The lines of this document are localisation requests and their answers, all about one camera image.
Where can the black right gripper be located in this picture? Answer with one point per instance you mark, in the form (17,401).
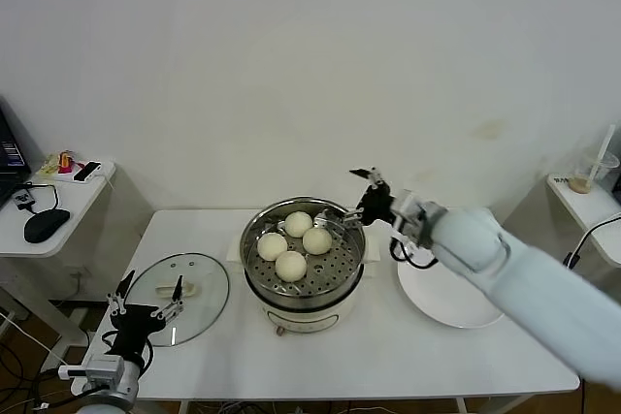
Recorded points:
(378,205)

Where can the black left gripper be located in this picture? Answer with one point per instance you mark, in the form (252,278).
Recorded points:
(136,327)

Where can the round glass pot lid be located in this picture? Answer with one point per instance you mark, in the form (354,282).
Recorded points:
(204,288)

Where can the white steamed baozi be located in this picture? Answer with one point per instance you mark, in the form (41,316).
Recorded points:
(271,246)
(316,241)
(298,225)
(291,266)

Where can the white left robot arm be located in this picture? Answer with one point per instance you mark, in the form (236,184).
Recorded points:
(121,390)

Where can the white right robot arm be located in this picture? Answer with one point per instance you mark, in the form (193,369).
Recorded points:
(509,259)

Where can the stainless steel steamer basket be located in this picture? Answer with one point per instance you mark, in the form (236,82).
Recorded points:
(339,259)

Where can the white side table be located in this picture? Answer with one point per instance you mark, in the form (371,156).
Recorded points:
(73,210)
(582,200)

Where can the round white plate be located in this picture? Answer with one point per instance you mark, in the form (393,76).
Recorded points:
(436,297)

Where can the black computer mouse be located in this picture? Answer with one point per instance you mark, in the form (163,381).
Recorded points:
(46,226)

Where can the white electric cooking pot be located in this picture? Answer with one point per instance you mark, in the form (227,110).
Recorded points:
(301,319)

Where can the black phone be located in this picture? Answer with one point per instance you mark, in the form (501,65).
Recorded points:
(87,171)

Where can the red yellow small items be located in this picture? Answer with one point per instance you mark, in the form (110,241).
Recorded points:
(65,164)

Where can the small black device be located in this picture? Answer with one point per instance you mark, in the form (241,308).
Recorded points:
(22,199)

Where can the yellow snack packet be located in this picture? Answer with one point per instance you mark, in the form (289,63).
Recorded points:
(48,167)

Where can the black laptop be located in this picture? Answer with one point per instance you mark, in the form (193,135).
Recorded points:
(9,162)

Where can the clear plastic drink cup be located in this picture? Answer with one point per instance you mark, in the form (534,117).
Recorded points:
(601,169)

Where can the white drinking straw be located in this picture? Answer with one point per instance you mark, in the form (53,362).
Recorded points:
(606,142)

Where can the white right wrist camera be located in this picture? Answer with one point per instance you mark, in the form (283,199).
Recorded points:
(405,210)

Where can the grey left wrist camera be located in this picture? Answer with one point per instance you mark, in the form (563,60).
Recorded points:
(99,368)

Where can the white wall socket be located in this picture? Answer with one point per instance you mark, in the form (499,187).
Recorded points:
(77,272)

